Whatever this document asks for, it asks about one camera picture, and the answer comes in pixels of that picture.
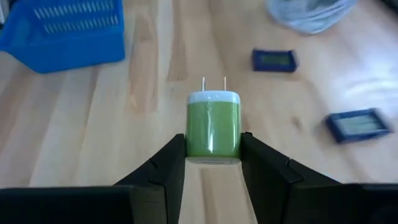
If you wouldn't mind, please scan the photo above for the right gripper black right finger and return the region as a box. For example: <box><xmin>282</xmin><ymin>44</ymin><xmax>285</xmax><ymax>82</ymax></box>
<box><xmin>241</xmin><ymin>132</ymin><xmax>343</xmax><ymax>224</ymax></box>

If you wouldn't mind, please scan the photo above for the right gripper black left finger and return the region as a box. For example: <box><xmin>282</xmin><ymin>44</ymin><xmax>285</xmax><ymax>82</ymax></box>
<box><xmin>114</xmin><ymin>134</ymin><xmax>187</xmax><ymax>224</ymax></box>

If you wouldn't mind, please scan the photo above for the green USB wall charger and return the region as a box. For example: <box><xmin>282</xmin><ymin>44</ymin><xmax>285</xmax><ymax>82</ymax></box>
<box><xmin>185</xmin><ymin>76</ymin><xmax>242</xmax><ymax>166</ymax></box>

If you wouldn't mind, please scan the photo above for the dark blue LCD meter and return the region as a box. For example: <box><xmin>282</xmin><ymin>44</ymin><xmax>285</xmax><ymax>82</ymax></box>
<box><xmin>251</xmin><ymin>48</ymin><xmax>299</xmax><ymax>73</ymax></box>
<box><xmin>325</xmin><ymin>107</ymin><xmax>393</xmax><ymax>144</ymax></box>

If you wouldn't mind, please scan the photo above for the blue plastic basket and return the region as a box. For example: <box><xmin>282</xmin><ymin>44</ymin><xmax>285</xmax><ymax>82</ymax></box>
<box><xmin>0</xmin><ymin>0</ymin><xmax>126</xmax><ymax>75</ymax></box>

